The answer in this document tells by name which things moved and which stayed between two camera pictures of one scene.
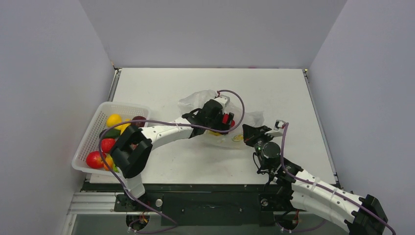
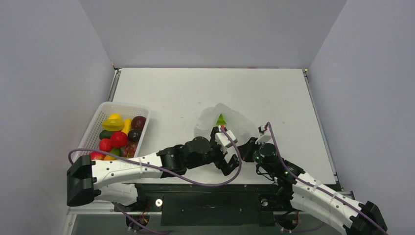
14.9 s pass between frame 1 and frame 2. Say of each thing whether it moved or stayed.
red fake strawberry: stayed
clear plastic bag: moved
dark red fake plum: stayed
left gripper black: moved
